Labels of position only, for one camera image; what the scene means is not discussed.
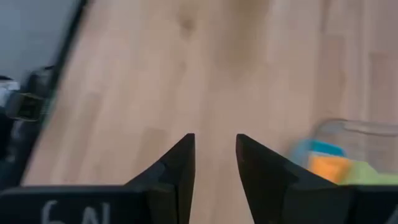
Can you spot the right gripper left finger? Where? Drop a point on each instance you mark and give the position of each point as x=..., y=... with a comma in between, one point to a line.
x=174, y=186

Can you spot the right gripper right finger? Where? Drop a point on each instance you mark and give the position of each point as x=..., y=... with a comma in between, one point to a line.
x=270, y=186

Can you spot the orange microfiber towel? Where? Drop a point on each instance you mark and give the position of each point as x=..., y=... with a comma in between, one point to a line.
x=329, y=168

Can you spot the blue microfiber towel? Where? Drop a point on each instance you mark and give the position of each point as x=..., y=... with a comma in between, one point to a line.
x=323, y=147

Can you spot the green microfiber towel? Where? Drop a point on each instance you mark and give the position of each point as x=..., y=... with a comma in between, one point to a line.
x=370, y=175

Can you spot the clear plastic bin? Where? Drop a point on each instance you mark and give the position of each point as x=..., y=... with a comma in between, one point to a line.
x=357, y=137

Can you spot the silver metal bracket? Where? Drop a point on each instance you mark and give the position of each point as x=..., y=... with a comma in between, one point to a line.
x=26, y=105

